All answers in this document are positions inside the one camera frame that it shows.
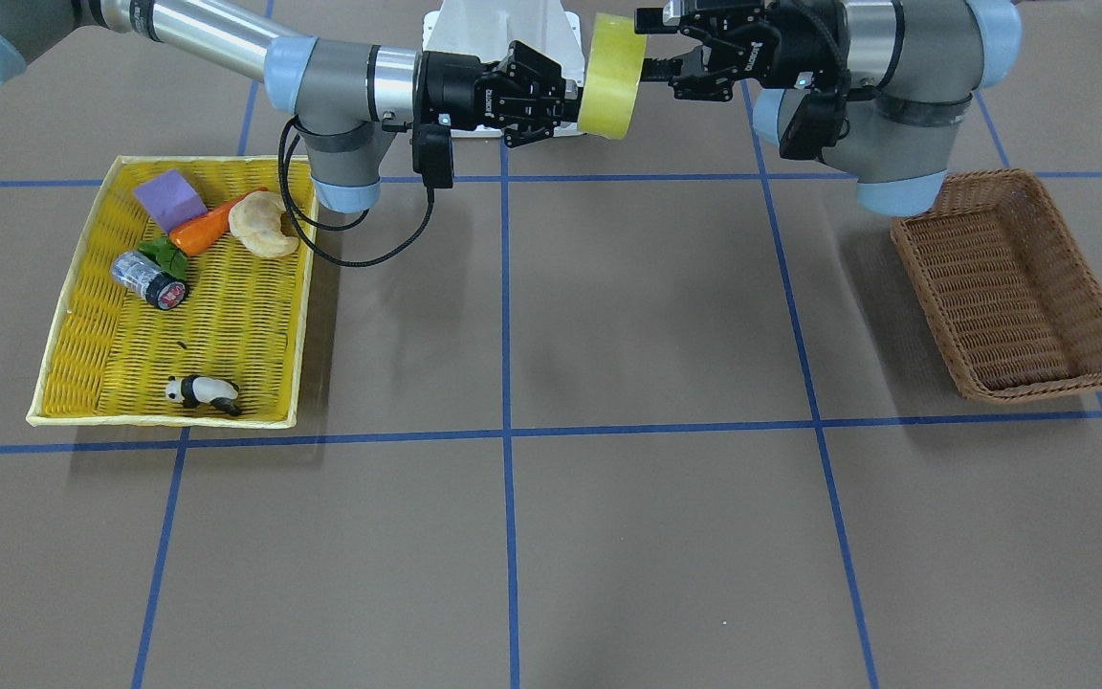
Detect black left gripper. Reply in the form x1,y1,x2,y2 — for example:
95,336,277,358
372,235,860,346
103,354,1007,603
635,1,849,103

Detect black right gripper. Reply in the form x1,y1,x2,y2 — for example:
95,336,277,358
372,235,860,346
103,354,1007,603
415,40,583,148

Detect yellow clear tape roll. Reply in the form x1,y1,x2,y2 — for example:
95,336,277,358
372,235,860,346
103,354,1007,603
577,12,647,141

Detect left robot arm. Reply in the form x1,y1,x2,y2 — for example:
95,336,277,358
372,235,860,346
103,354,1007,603
634,1,1023,217

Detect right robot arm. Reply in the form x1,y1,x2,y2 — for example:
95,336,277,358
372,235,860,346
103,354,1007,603
0,1,584,214

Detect brown wicker basket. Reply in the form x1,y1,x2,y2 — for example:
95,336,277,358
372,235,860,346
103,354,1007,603
892,168,1102,405

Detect yellow woven plastic basket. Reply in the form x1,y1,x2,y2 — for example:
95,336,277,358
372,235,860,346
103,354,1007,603
28,157,312,429

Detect toy croissant bread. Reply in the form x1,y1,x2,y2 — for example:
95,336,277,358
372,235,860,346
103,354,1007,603
228,190,300,258

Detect purple foam cube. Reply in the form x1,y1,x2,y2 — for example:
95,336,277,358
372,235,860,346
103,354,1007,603
132,168,209,235

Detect toy carrot with leaves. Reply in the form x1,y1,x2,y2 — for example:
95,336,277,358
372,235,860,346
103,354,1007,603
137,187,268,280

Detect silver black battery can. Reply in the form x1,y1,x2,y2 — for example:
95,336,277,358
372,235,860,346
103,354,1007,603
109,252,190,311

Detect panda figurine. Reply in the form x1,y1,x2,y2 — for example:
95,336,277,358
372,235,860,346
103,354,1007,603
165,374,242,417

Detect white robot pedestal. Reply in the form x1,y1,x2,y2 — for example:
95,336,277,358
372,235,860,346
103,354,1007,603
420,1,584,144

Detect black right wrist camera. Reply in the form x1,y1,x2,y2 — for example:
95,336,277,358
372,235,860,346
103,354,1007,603
411,112,454,190

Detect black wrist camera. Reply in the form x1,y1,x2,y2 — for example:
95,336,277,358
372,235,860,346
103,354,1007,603
411,112,454,190
777,90,849,161

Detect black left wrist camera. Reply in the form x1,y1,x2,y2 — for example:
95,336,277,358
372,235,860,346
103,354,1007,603
777,90,849,161

